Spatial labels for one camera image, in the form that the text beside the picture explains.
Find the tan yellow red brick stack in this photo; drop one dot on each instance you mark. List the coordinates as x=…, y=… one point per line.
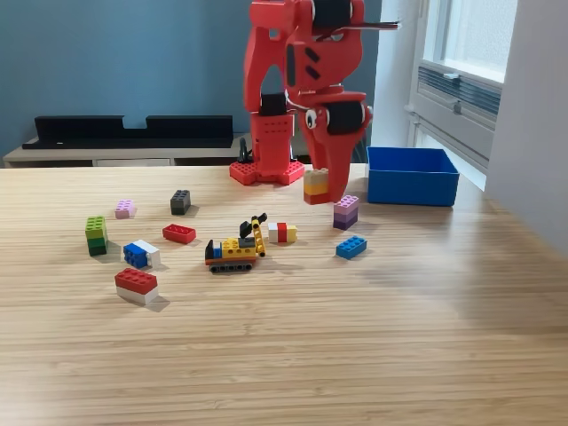
x=316, y=188

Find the white red yellow brick row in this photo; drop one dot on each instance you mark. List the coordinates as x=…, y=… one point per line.
x=282, y=233

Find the blue white brick block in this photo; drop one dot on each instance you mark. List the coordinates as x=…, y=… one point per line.
x=139, y=255

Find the red white brick stack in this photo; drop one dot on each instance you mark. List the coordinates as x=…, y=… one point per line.
x=135, y=284

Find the blue plastic bin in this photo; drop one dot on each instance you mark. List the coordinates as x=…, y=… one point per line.
x=410, y=188

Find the purple brick stack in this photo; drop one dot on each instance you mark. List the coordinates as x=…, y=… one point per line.
x=346, y=213

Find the blue brick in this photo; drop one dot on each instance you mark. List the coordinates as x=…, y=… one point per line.
x=350, y=248

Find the white window latch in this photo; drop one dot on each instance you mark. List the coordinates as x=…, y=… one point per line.
x=452, y=76

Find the grey window vent grille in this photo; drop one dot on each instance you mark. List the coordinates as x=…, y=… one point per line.
x=475, y=93

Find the yellow toy digger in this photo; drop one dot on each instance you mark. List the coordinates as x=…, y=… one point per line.
x=235, y=250

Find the dark grey brick stack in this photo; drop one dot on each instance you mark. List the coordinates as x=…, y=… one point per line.
x=180, y=203

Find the red flat brick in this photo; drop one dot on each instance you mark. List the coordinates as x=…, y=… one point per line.
x=179, y=234

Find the pink brick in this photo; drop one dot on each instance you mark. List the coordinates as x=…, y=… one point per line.
x=125, y=209

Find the green brick stack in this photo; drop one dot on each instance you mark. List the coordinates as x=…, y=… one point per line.
x=96, y=235

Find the pale wooden sideboard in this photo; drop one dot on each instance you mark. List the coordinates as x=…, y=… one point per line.
x=66, y=155

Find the white window frame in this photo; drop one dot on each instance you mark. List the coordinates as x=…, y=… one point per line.
x=479, y=71

